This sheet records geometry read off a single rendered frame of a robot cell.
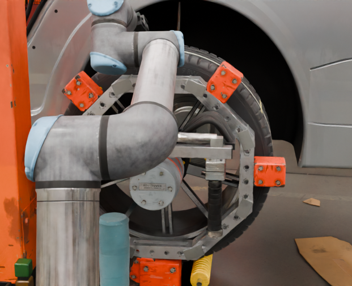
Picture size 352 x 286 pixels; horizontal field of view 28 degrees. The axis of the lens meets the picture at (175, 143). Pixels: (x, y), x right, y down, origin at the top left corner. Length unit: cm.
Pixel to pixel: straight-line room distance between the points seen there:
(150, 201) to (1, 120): 47
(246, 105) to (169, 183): 35
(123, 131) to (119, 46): 57
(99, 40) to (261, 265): 196
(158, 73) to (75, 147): 35
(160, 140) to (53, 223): 24
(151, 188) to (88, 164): 69
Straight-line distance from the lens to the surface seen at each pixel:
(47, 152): 124
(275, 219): 408
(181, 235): 220
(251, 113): 207
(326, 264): 354
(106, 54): 177
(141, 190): 191
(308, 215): 417
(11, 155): 203
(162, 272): 215
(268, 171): 203
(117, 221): 199
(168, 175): 189
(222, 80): 197
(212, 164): 179
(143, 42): 176
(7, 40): 196
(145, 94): 139
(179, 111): 250
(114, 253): 201
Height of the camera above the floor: 146
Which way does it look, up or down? 15 degrees down
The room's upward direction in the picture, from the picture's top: straight up
